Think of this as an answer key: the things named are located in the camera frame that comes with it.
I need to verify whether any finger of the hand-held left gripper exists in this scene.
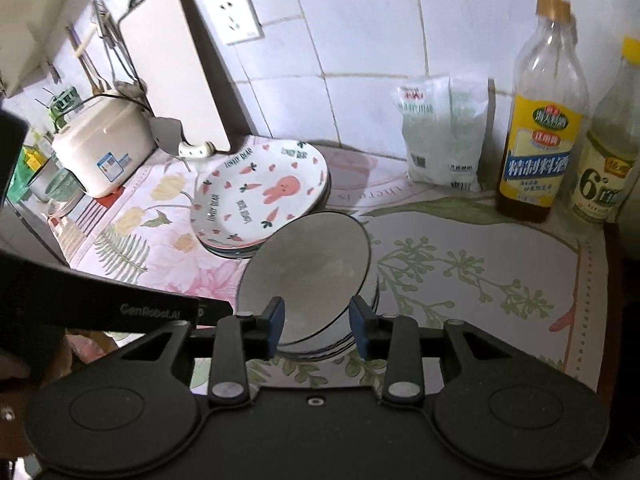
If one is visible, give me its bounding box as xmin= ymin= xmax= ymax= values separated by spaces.
xmin=100 ymin=287 xmax=234 ymax=335

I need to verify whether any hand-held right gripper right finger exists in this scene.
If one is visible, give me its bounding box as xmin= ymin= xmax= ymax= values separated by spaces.
xmin=349 ymin=295 xmax=513 ymax=407

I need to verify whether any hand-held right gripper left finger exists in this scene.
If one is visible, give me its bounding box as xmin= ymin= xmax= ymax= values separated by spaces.
xmin=120 ymin=296 xmax=286 ymax=407

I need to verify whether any white rabbit print plate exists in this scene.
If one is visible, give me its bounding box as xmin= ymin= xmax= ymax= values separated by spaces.
xmin=190 ymin=141 xmax=329 ymax=252

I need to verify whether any person's left hand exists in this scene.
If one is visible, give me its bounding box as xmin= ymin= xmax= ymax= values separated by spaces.
xmin=0 ymin=350 xmax=32 ymax=396

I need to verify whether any green glass bowl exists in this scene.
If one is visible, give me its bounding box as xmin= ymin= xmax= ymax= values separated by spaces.
xmin=45 ymin=167 xmax=86 ymax=211

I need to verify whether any metal pot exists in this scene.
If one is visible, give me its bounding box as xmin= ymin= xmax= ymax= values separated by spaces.
xmin=27 ymin=157 xmax=61 ymax=203

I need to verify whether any green plastic bag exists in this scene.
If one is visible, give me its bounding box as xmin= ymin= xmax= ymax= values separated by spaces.
xmin=7 ymin=130 xmax=51 ymax=196

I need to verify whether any floral tablecloth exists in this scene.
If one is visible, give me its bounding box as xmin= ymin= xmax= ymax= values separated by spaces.
xmin=45 ymin=135 xmax=608 ymax=396

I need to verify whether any small white holder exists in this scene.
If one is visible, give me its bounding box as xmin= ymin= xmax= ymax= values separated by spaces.
xmin=178 ymin=141 xmax=216 ymax=159

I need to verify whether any white rice cooker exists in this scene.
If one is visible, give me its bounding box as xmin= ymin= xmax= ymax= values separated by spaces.
xmin=51 ymin=94 xmax=157 ymax=199

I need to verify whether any green plastic basket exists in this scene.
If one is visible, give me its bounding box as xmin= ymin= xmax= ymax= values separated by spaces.
xmin=47 ymin=87 xmax=81 ymax=113

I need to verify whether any white salt bag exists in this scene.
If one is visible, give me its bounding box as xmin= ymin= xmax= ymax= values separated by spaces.
xmin=397 ymin=74 xmax=488 ymax=192

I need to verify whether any white cutting board black edge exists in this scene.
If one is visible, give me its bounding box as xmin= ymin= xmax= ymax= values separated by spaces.
xmin=117 ymin=0 xmax=251 ymax=153

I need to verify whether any yellow label cooking wine bottle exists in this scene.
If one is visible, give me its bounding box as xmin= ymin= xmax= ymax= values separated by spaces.
xmin=495 ymin=0 xmax=590 ymax=224

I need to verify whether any hanging metal utensil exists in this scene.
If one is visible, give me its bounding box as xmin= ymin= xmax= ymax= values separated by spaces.
xmin=92 ymin=0 xmax=123 ymax=93

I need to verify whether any clear vinegar bottle yellow cap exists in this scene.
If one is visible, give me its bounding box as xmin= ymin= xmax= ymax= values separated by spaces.
xmin=567 ymin=35 xmax=640 ymax=233

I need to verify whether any black power cable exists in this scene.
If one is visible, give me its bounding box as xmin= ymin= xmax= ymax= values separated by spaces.
xmin=90 ymin=80 xmax=153 ymax=118

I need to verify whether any wooden handled utensil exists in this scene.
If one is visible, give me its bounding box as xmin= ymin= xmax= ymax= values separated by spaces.
xmin=67 ymin=25 xmax=108 ymax=96

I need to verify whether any white wall cabinet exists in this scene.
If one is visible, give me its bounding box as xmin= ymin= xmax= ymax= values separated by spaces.
xmin=0 ymin=0 xmax=101 ymax=96

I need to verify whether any white wall socket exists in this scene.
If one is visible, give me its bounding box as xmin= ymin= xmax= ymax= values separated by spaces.
xmin=202 ymin=0 xmax=264 ymax=46

